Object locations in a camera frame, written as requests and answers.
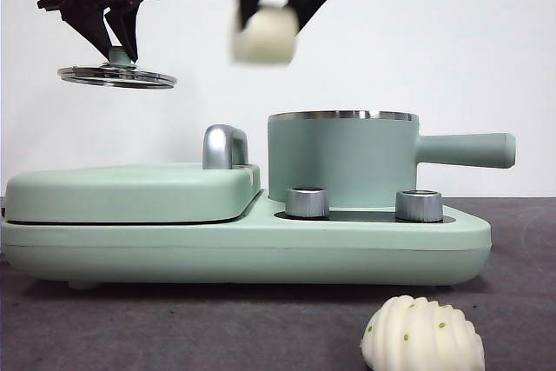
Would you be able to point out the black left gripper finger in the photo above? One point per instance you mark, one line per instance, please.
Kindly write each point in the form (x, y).
(87, 25)
(126, 28)

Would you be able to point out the glass lid with green knob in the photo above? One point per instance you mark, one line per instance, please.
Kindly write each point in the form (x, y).
(117, 57)

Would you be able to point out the smooth white steamed bun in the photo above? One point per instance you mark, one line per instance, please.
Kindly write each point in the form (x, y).
(265, 41)

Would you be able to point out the twisted white scallion bun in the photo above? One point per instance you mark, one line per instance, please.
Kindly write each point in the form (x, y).
(417, 336)

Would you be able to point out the pale green griddle lid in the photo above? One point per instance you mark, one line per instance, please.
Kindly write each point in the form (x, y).
(130, 197)

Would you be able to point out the silver control knob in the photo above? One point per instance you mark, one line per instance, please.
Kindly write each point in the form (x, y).
(418, 206)
(306, 203)

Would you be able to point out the pale green breakfast machine base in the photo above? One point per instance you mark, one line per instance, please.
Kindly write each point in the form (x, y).
(260, 253)

